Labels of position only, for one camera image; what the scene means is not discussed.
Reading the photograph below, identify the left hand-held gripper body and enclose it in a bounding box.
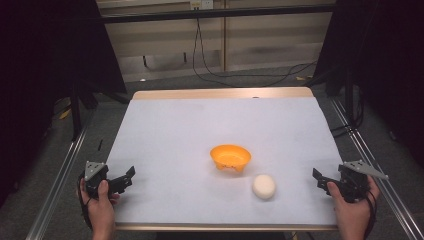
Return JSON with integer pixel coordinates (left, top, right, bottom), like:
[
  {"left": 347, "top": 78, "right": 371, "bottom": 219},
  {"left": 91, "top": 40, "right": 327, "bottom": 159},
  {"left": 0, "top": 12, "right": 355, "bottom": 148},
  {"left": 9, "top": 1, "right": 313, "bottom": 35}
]
[{"left": 79, "top": 160, "right": 116, "bottom": 200}]

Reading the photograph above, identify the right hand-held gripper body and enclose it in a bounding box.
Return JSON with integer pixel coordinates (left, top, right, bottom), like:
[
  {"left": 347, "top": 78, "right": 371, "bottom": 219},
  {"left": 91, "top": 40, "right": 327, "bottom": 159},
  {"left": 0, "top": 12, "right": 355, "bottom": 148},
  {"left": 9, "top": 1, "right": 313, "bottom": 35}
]
[{"left": 337, "top": 159, "right": 390, "bottom": 204}]

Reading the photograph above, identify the white round bun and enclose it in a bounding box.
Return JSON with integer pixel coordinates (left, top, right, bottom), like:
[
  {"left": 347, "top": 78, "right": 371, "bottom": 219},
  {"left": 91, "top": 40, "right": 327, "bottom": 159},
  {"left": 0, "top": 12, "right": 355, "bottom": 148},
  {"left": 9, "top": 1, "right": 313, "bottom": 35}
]
[{"left": 251, "top": 173, "right": 277, "bottom": 201}]

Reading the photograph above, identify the orange plastic bowl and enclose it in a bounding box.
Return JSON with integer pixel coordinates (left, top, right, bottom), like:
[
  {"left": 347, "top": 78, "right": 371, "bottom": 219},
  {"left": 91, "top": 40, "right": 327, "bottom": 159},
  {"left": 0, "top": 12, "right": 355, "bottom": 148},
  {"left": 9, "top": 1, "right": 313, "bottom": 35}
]
[{"left": 209, "top": 143, "right": 253, "bottom": 174}]

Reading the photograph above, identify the person's left hand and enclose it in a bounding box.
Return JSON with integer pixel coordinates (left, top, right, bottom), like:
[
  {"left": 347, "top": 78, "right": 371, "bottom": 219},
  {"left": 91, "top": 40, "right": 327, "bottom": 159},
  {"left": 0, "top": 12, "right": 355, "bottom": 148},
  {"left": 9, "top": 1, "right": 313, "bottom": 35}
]
[{"left": 76, "top": 179, "right": 121, "bottom": 232}]

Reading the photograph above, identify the person's right hand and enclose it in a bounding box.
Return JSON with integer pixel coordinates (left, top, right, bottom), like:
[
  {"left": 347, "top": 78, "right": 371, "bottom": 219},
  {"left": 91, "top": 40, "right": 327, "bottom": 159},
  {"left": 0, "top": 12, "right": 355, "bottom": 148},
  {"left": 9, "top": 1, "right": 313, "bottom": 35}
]
[{"left": 325, "top": 175, "right": 381, "bottom": 233}]

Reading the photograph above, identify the black metal stand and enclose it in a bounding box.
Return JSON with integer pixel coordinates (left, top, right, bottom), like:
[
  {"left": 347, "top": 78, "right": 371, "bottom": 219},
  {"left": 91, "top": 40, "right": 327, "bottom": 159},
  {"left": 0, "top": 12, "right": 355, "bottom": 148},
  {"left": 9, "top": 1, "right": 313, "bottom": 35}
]
[
  {"left": 69, "top": 81, "right": 84, "bottom": 142},
  {"left": 343, "top": 68, "right": 356, "bottom": 129}
]

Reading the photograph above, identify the white table mat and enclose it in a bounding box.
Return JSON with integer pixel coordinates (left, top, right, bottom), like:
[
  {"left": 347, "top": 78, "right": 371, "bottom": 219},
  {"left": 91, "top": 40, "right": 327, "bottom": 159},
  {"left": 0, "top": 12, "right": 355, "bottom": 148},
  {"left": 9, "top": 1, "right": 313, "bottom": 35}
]
[{"left": 105, "top": 96, "right": 344, "bottom": 227}]

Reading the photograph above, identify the wooden table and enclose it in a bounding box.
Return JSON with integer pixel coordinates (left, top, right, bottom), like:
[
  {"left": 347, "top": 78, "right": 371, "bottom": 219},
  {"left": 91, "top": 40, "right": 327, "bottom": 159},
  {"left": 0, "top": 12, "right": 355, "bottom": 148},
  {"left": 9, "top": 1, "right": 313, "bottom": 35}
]
[{"left": 105, "top": 86, "right": 344, "bottom": 232}]

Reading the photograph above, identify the black curtain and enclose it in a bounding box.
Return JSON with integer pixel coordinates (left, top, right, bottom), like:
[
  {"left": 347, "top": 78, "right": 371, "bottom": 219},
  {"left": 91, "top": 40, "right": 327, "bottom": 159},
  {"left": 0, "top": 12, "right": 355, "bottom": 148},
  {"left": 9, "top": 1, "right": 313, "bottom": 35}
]
[
  {"left": 0, "top": 0, "right": 128, "bottom": 208},
  {"left": 312, "top": 0, "right": 424, "bottom": 169}
]

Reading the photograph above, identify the black horizontal bar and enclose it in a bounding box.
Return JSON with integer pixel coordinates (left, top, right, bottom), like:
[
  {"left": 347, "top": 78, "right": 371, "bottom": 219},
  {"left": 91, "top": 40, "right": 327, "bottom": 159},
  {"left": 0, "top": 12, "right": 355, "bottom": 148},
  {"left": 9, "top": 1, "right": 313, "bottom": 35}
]
[{"left": 99, "top": 3, "right": 336, "bottom": 25}]

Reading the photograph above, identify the aluminium floor rail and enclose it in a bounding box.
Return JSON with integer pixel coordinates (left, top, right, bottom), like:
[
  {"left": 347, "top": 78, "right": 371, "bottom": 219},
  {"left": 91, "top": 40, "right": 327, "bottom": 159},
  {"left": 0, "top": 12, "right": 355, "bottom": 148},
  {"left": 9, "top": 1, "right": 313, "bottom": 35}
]
[
  {"left": 25, "top": 128, "right": 90, "bottom": 240},
  {"left": 329, "top": 97, "right": 424, "bottom": 240}
]

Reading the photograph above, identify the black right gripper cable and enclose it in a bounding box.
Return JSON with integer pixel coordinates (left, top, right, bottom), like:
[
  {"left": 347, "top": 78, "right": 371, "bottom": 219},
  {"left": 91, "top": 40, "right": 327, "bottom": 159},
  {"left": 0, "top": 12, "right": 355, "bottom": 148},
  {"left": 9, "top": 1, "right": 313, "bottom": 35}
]
[{"left": 363, "top": 181, "right": 379, "bottom": 240}]

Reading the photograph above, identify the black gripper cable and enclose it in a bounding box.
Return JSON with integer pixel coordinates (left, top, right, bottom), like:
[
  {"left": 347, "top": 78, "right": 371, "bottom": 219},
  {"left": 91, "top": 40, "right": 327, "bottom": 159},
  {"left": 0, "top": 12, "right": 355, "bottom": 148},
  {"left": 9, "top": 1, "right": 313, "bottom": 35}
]
[
  {"left": 363, "top": 181, "right": 379, "bottom": 240},
  {"left": 77, "top": 171, "right": 94, "bottom": 232}
]

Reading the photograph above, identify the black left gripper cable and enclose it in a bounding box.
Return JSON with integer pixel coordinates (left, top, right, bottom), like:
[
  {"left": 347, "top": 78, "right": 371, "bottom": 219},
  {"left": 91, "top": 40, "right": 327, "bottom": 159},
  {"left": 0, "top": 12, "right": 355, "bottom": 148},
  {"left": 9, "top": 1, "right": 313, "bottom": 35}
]
[{"left": 77, "top": 171, "right": 94, "bottom": 232}]

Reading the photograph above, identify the black wall cable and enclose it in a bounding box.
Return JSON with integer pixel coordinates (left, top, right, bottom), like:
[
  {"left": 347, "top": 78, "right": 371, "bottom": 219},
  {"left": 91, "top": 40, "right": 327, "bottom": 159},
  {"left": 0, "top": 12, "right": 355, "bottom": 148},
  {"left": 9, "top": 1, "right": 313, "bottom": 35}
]
[
  {"left": 191, "top": 17, "right": 318, "bottom": 89},
  {"left": 197, "top": 17, "right": 318, "bottom": 79}
]

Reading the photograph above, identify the white wall socket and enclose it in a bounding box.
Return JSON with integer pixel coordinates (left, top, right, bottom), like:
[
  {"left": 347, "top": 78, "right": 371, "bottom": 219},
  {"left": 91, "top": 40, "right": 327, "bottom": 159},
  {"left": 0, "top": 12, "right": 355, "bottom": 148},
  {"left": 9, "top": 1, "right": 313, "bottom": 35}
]
[{"left": 189, "top": 0, "right": 215, "bottom": 11}]

